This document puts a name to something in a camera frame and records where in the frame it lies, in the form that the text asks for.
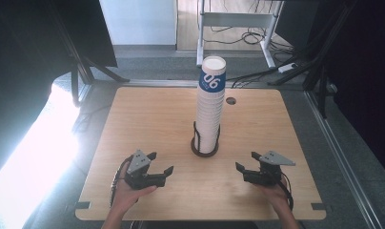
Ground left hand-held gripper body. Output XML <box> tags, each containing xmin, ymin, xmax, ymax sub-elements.
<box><xmin>123</xmin><ymin>149</ymin><xmax>167</xmax><ymax>191</ymax></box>

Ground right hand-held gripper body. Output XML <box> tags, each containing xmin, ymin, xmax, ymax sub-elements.
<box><xmin>243</xmin><ymin>150</ymin><xmax>296</xmax><ymax>187</ymax></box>

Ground black wire cup holder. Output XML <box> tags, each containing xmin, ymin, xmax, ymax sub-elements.
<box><xmin>190</xmin><ymin>121</ymin><xmax>221</xmax><ymax>158</ymax></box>

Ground stack of white paper cups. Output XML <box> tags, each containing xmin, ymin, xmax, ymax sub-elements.
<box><xmin>193</xmin><ymin>55</ymin><xmax>228</xmax><ymax>156</ymax></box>

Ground person's right hand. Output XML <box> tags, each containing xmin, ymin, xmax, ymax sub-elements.
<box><xmin>256</xmin><ymin>179</ymin><xmax>293</xmax><ymax>215</ymax></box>

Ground person's left hand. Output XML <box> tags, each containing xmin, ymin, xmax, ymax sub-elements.
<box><xmin>111</xmin><ymin>160</ymin><xmax>158</xmax><ymax>213</ymax></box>

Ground white power strip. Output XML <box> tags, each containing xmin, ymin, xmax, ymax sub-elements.
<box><xmin>277</xmin><ymin>62</ymin><xmax>298</xmax><ymax>74</ymax></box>

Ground black metal stand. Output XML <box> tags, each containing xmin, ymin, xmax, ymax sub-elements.
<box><xmin>269</xmin><ymin>0</ymin><xmax>357</xmax><ymax>119</ymax></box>

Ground black tripod stand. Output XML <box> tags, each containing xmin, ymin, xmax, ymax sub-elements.
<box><xmin>50</xmin><ymin>0</ymin><xmax>132</xmax><ymax>108</ymax></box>

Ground dark curtain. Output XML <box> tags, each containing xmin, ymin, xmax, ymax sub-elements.
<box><xmin>0</xmin><ymin>0</ymin><xmax>74</xmax><ymax>184</ymax></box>
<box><xmin>317</xmin><ymin>0</ymin><xmax>385</xmax><ymax>180</ymax></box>

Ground white partition panel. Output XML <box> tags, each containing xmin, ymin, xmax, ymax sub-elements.
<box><xmin>98</xmin><ymin>0</ymin><xmax>178</xmax><ymax>47</ymax></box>

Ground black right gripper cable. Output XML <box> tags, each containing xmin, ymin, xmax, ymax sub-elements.
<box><xmin>278</xmin><ymin>171</ymin><xmax>295</xmax><ymax>212</ymax></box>

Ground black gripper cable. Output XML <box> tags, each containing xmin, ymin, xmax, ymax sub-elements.
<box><xmin>110</xmin><ymin>155</ymin><xmax>135</xmax><ymax>208</ymax></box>
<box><xmin>278</xmin><ymin>171</ymin><xmax>295</xmax><ymax>212</ymax></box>

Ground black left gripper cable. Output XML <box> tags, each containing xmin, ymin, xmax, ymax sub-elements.
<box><xmin>110</xmin><ymin>155</ymin><xmax>135</xmax><ymax>208</ymax></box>

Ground metal floor rail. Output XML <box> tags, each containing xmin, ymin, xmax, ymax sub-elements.
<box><xmin>303</xmin><ymin>90</ymin><xmax>384</xmax><ymax>229</ymax></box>

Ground black power strip cable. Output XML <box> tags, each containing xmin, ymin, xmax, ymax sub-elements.
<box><xmin>227</xmin><ymin>68</ymin><xmax>281</xmax><ymax>90</ymax></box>

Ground tangle of black floor cables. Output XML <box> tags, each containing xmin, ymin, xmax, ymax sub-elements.
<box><xmin>202</xmin><ymin>24</ymin><xmax>297</xmax><ymax>55</ymax></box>

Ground white metal desk frame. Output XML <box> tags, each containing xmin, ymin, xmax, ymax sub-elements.
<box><xmin>195</xmin><ymin>0</ymin><xmax>284</xmax><ymax>70</ymax></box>

